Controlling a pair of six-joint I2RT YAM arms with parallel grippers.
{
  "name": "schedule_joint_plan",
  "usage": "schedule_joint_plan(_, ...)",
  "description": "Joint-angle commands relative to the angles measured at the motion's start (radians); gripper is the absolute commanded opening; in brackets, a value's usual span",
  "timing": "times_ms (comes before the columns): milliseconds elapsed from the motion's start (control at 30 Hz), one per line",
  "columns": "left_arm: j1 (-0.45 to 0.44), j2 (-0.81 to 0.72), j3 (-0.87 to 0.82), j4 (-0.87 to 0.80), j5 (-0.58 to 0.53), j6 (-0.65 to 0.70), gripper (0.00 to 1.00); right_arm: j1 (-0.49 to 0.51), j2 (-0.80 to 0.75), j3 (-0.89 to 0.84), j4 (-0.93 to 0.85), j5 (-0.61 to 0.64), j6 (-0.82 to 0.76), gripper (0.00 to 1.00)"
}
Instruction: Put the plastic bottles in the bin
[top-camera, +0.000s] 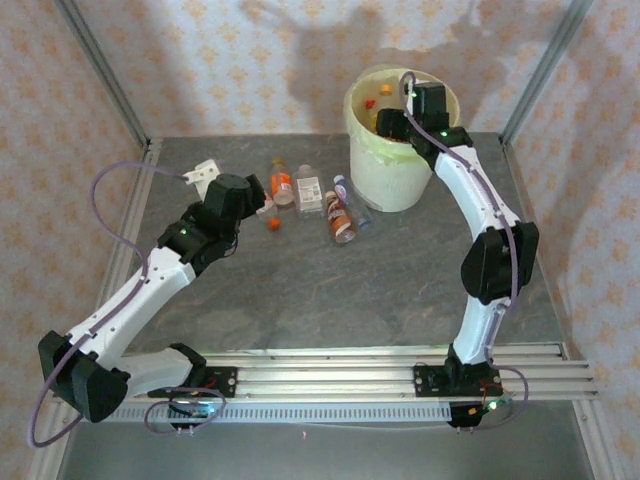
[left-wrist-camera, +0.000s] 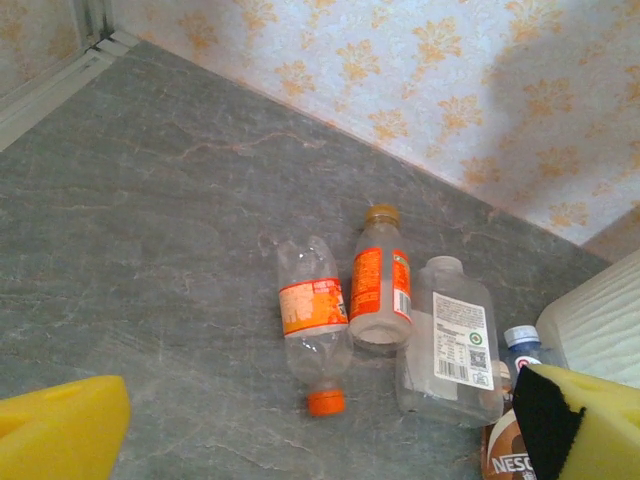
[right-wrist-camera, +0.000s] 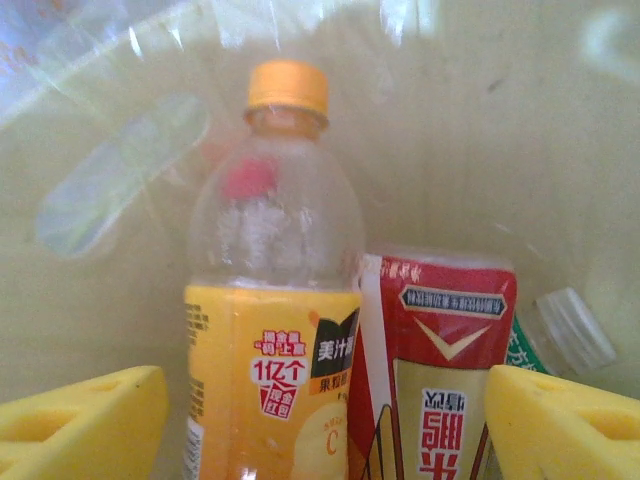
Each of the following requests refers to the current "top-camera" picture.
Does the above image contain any clear bottle orange label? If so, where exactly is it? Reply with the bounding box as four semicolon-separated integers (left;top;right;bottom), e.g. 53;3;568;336
255;195;282;233

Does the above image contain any orange drink bottle white label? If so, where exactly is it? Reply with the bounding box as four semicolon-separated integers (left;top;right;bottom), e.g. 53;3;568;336
269;157;296;207

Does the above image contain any clear square bottle white label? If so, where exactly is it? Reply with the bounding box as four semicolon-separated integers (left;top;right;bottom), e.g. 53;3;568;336
292;163;326;219

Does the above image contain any clear bottle brown label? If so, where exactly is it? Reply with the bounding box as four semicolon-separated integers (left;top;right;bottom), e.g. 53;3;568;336
324;189;361;246

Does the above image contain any clear bottle purple cap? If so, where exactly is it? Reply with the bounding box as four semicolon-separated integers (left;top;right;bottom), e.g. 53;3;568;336
332;173;374;230

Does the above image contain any white plastic bin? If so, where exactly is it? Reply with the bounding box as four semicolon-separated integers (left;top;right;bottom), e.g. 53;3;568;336
344;63;462;214

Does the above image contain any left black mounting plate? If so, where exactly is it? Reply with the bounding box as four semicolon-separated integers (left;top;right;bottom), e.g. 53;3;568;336
202;366;239;400

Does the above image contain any black mounting plate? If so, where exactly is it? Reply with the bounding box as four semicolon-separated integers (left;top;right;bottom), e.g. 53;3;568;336
202;366;239;400
413;363;504;400

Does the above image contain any left controller board green light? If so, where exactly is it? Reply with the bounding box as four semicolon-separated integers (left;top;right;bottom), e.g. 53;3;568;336
167;399;224;431

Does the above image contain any controller board green light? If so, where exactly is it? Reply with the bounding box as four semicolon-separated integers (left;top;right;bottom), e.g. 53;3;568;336
167;399;224;431
447;399;501;431

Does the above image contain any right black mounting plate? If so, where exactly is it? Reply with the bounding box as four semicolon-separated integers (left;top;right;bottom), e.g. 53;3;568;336
413;363;504;400

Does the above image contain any right controller board green light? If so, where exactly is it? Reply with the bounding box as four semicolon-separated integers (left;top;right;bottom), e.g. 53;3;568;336
447;399;501;431

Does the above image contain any aluminium frame post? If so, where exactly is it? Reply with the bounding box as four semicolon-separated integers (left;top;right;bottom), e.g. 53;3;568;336
52;0;153;154
499;0;596;147

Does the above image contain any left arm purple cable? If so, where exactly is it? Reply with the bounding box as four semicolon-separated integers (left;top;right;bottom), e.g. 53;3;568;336
25;160;192;448

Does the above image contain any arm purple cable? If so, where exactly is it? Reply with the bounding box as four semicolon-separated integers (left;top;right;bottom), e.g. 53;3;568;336
25;160;192;448
399;71;521;371

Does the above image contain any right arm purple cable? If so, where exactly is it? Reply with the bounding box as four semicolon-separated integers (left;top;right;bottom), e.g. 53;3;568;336
399;71;521;371

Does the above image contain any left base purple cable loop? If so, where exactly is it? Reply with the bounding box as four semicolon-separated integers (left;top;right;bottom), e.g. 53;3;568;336
144;387;226;436

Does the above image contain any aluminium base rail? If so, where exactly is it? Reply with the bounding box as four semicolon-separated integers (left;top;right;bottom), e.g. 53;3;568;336
117;342;600;402

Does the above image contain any slotted white cable duct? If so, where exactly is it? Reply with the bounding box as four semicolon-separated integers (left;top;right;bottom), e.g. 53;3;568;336
107;402;454;425

